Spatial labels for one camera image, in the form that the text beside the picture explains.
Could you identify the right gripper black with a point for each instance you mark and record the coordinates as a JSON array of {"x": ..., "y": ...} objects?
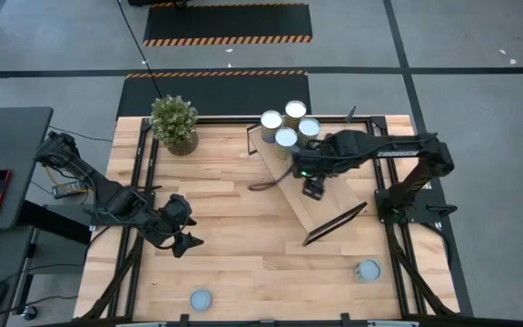
[{"x": 316, "y": 163}]

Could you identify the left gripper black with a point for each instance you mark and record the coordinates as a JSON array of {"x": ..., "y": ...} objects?
[{"x": 175, "y": 211}]

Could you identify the peas can blue label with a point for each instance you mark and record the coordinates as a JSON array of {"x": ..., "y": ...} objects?
[{"x": 286, "y": 136}]

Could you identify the carrots can yellow blue label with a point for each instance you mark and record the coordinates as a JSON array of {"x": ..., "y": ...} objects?
[{"x": 308, "y": 127}]

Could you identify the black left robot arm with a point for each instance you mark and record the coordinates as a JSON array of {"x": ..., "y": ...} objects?
[{"x": 107, "y": 191}]

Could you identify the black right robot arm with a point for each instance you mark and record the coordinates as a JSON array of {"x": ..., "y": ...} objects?
[{"x": 397, "y": 153}]

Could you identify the diced tomatoes can white label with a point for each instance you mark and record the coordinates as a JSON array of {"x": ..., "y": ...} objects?
[{"x": 368, "y": 271}]

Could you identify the potted plant ribbed pot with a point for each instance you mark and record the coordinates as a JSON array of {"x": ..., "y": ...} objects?
[{"x": 173, "y": 118}]

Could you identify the black power brick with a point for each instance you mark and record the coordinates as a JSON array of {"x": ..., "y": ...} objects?
[{"x": 68, "y": 189}]

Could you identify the black hazard-striped floor mat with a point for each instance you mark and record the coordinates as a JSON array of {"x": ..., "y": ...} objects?
[
  {"x": 227, "y": 20},
  {"x": 225, "y": 95}
]

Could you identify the grey desk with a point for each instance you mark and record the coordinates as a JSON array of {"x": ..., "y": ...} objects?
[{"x": 21, "y": 150}]

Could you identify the black frame wooden shelf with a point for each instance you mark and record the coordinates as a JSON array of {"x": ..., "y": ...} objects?
[{"x": 304, "y": 209}]

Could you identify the black aluminium table frame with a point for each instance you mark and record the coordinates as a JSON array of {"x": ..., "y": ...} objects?
[{"x": 225, "y": 120}]

